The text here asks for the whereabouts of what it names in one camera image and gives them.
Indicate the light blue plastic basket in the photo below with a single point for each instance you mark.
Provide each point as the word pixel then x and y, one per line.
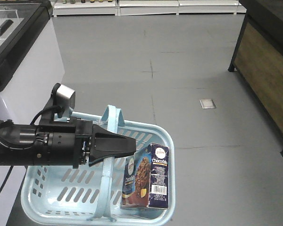
pixel 92 196

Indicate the steel floor socket plate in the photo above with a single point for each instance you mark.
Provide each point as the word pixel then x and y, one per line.
pixel 207 104

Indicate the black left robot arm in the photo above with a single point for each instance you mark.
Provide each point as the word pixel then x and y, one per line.
pixel 60 143

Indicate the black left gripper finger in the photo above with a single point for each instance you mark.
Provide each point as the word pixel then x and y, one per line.
pixel 106 144

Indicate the black wooden display stand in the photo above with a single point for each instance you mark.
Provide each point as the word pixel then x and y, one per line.
pixel 258 55

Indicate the blue Chocofello cookie box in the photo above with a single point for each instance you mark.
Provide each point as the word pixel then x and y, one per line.
pixel 145 183

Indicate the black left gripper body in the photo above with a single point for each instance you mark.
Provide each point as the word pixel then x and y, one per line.
pixel 83 142

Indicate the white store shelving unit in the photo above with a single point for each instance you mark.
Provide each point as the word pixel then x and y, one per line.
pixel 145 7

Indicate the white chest freezer far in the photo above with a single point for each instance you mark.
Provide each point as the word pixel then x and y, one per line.
pixel 30 59

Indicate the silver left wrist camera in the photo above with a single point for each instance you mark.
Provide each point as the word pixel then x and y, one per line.
pixel 64 97

